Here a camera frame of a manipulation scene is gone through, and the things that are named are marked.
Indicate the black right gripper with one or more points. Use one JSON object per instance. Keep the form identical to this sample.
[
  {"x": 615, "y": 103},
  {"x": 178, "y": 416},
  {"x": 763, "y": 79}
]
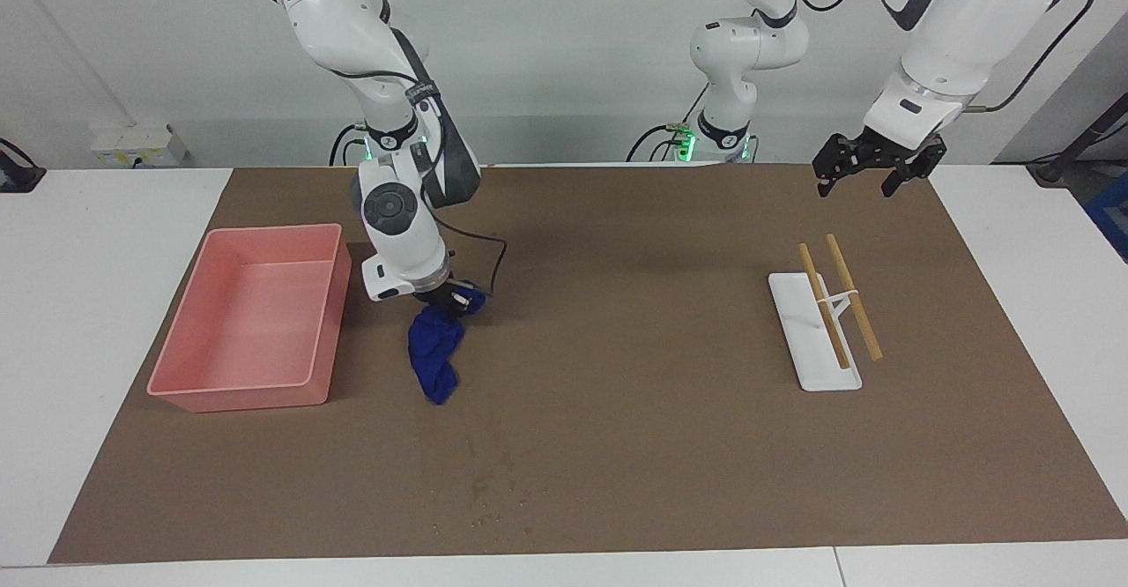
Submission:
[{"x": 445, "y": 292}]

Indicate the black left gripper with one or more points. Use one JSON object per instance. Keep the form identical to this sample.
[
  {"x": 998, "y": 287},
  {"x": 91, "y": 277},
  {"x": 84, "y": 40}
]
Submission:
[{"x": 881, "y": 151}]

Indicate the blue towel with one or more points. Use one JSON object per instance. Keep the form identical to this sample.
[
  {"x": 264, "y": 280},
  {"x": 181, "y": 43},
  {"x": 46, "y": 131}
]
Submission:
[{"x": 434, "y": 358}]

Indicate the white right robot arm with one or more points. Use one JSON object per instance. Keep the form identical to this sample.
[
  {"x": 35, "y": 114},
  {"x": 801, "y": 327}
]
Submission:
[{"x": 397, "y": 217}]

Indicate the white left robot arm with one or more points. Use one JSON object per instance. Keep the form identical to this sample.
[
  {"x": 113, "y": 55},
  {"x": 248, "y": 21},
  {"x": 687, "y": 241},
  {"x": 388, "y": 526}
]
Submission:
[{"x": 952, "y": 32}]

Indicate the spilled water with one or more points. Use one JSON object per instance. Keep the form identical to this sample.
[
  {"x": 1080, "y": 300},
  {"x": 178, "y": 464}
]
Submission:
[{"x": 493, "y": 472}]

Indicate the wooden rack rod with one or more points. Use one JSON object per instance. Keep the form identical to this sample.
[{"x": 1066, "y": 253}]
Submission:
[
  {"x": 824, "y": 305},
  {"x": 853, "y": 296}
]

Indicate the white rack with wooden rods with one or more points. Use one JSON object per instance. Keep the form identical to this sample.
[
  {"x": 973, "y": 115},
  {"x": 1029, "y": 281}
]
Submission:
[{"x": 815, "y": 349}]

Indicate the pink plastic bin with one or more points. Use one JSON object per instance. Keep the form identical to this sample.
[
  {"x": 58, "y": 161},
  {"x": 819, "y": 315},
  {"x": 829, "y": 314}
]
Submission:
[{"x": 256, "y": 314}]

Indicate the brown table mat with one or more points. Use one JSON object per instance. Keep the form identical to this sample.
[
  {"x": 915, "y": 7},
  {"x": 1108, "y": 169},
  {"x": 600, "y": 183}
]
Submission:
[{"x": 617, "y": 446}]

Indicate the black stand with pole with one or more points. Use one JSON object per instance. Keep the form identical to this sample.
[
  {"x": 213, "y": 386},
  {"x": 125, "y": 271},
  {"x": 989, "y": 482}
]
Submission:
[{"x": 1079, "y": 142}]

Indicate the blue crate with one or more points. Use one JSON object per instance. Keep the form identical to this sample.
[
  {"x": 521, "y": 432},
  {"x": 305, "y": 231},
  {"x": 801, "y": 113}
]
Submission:
[{"x": 1112, "y": 217}]

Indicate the white power strip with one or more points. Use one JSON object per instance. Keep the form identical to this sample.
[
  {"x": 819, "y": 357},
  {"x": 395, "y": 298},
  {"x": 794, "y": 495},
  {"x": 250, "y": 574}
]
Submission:
[{"x": 137, "y": 146}]

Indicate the black floor stand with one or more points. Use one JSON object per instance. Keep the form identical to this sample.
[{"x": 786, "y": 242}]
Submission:
[{"x": 18, "y": 173}]

